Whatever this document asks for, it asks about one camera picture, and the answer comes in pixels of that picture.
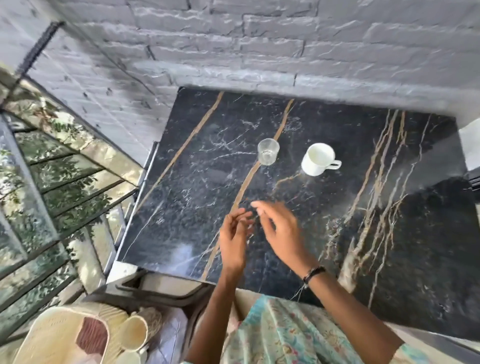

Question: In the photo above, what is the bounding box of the dark brown plastic stool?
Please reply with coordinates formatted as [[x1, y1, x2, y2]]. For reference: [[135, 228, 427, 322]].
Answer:
[[80, 269, 215, 364]]

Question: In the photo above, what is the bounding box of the black marble table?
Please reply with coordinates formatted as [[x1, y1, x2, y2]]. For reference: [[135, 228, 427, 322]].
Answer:
[[118, 86, 480, 342]]

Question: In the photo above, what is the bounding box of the white mug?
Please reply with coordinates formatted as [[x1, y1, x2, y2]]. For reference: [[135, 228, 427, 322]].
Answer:
[[301, 142, 343, 177], [112, 344, 149, 364]]

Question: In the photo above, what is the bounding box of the green leafy tree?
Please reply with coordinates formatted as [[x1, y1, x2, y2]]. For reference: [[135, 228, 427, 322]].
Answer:
[[0, 78, 140, 338]]

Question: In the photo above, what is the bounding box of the person's right forearm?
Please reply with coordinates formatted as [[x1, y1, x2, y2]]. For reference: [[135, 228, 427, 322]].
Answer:
[[305, 269, 404, 364]]

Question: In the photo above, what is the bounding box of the black bead bracelet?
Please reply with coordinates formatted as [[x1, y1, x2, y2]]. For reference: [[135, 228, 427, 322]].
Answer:
[[301, 265, 327, 290]]

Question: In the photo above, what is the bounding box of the black metal railing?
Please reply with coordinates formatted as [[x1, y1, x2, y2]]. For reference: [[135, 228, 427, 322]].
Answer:
[[0, 20, 160, 346]]

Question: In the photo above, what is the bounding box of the person's right hand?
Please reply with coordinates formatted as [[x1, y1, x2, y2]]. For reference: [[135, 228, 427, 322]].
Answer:
[[250, 200, 320, 278]]

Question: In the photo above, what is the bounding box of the black door frame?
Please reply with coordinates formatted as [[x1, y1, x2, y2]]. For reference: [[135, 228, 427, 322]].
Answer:
[[466, 176, 480, 226]]

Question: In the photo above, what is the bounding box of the white concrete ledge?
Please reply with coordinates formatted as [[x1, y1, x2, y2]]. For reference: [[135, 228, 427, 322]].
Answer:
[[106, 260, 140, 284]]

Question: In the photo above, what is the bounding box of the clear drinking glass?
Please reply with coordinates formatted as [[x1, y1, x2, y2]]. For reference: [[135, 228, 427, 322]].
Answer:
[[257, 137, 281, 167]]

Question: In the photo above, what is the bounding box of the person's left forearm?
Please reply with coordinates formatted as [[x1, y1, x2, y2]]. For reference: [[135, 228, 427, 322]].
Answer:
[[185, 271, 245, 364]]

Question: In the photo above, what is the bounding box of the person's left hand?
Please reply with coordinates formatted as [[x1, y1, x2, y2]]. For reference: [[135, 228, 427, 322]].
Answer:
[[219, 207, 256, 277]]

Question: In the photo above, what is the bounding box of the brown checked cloth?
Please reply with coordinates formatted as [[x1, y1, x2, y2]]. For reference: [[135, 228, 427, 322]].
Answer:
[[74, 316, 110, 357]]

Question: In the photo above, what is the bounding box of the cream floral cup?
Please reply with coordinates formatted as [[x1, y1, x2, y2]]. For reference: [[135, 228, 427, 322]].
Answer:
[[119, 307, 163, 353]]

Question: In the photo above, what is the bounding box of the cream plastic basket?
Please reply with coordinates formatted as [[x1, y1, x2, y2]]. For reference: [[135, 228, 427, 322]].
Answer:
[[11, 302, 130, 364]]

